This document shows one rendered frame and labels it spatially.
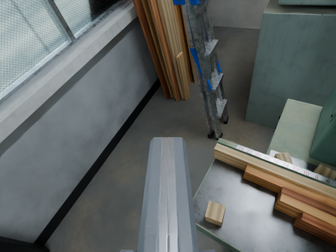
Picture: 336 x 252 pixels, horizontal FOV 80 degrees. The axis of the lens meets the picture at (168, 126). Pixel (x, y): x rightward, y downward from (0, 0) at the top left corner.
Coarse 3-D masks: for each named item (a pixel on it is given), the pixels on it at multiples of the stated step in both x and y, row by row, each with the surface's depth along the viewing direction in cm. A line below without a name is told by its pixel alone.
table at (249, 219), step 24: (216, 168) 54; (216, 192) 50; (240, 192) 49; (264, 192) 48; (240, 216) 46; (264, 216) 45; (288, 216) 44; (216, 240) 47; (240, 240) 43; (264, 240) 42; (288, 240) 41; (312, 240) 41
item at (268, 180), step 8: (248, 168) 48; (256, 168) 48; (248, 176) 49; (256, 176) 47; (264, 176) 46; (272, 176) 46; (264, 184) 47; (272, 184) 45; (280, 184) 44; (288, 184) 44; (296, 184) 44; (304, 192) 42; (312, 192) 42; (320, 200) 41
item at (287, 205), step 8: (280, 200) 41; (288, 200) 41; (296, 200) 41; (280, 208) 44; (288, 208) 42; (296, 208) 40; (304, 208) 39; (312, 208) 39; (296, 216) 42; (320, 216) 38; (328, 216) 38
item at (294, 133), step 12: (288, 108) 73; (300, 108) 72; (312, 108) 71; (288, 120) 70; (300, 120) 69; (312, 120) 68; (276, 132) 68; (288, 132) 67; (300, 132) 66; (312, 132) 65; (276, 144) 65; (288, 144) 64; (300, 144) 64; (300, 156) 61; (312, 168) 59
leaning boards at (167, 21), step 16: (144, 0) 137; (160, 0) 132; (144, 16) 145; (160, 16) 140; (176, 16) 158; (144, 32) 150; (160, 32) 146; (176, 32) 158; (160, 48) 166; (176, 48) 163; (160, 64) 177; (176, 64) 170; (192, 64) 191; (160, 80) 184; (176, 80) 185; (176, 96) 193
